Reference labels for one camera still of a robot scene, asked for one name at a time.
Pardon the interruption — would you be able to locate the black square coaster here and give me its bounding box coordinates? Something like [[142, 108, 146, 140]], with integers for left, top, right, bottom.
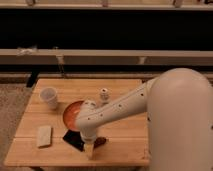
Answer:
[[63, 130, 84, 151]]

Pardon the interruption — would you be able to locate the wooden rail fence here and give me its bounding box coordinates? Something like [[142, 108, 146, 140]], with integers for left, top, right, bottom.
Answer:
[[0, 0, 213, 87]]

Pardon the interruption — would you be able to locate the orange bowl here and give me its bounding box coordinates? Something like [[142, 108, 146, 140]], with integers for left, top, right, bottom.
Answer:
[[63, 101, 83, 131]]

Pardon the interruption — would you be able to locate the dark red pepper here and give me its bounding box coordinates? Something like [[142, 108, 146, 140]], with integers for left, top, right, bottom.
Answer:
[[94, 137, 107, 148]]

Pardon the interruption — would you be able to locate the beige sponge block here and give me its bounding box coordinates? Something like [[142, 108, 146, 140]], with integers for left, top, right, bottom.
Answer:
[[36, 125, 52, 148]]

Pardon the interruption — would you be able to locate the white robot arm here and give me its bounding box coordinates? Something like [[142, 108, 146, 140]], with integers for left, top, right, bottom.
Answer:
[[75, 68, 213, 171]]

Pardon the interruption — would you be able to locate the small white shaker bottle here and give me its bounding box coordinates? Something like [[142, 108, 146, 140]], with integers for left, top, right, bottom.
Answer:
[[100, 88, 109, 103]]

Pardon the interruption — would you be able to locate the wooden side table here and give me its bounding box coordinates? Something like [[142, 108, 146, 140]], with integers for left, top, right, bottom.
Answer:
[[4, 79, 149, 167]]

